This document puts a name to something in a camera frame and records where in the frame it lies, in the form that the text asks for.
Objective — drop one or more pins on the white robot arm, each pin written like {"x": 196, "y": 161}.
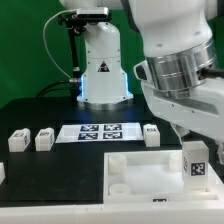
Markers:
{"x": 179, "y": 76}

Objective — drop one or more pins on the white square table top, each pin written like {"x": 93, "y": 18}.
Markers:
{"x": 153, "y": 176}

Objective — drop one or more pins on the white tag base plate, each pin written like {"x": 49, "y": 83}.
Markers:
{"x": 100, "y": 132}

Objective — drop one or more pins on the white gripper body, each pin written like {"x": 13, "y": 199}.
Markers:
{"x": 202, "y": 112}

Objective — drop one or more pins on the white L-shaped obstacle wall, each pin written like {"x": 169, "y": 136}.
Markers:
{"x": 188, "y": 212}

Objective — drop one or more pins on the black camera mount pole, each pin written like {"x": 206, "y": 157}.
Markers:
{"x": 75, "y": 28}

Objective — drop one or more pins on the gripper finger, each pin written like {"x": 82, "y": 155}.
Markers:
{"x": 179, "y": 131}
{"x": 220, "y": 152}

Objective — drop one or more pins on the grey camera on mount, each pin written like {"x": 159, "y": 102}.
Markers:
{"x": 93, "y": 14}

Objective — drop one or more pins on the white block at left edge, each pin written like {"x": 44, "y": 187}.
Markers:
{"x": 2, "y": 173}

